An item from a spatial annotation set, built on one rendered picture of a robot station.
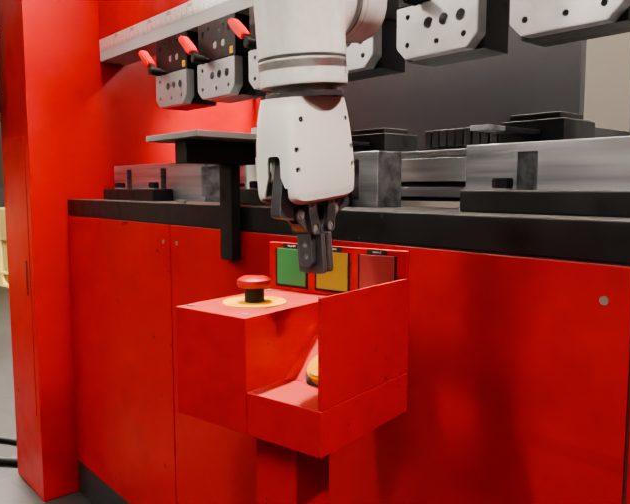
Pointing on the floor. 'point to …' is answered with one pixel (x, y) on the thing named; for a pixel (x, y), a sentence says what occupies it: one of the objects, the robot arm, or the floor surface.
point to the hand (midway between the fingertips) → (314, 252)
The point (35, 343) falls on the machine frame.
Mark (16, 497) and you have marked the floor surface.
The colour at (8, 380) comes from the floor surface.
